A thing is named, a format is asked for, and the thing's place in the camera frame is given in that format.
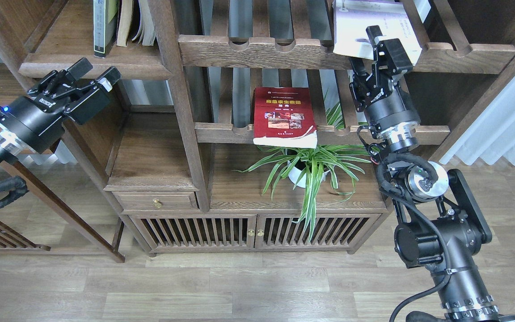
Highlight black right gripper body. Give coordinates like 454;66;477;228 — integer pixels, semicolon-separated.
350;38;421;139

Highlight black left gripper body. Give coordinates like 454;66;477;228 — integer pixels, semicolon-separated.
0;71;109;155

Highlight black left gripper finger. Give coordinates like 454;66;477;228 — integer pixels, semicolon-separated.
65;57;93;82
96;67;122;92

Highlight white paperback book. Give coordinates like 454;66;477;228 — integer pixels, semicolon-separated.
333;0;422;65

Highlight grey green cover book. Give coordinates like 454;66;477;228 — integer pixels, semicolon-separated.
93;0;119;58

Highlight red cover book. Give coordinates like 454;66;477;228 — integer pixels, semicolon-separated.
253;86;317;148

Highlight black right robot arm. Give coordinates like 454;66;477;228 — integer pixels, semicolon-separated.
350;25;515;322

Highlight white open standing book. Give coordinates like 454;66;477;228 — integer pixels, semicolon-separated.
131;0;156;46

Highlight tan standing book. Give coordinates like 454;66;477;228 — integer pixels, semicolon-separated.
116;0;134;47

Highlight green spider plant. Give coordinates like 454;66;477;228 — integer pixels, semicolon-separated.
236;92;403;242

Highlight wooden side table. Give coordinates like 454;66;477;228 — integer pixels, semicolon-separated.
0;63;126;264

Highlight white plant pot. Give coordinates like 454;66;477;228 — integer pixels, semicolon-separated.
287;154;329;191

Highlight dark wooden bookshelf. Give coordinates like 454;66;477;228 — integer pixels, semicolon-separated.
0;0;515;255

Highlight brass drawer knob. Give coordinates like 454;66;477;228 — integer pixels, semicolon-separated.
152;199;163;209

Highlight brass cabinet door knobs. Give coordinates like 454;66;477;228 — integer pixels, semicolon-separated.
247;229;265;237

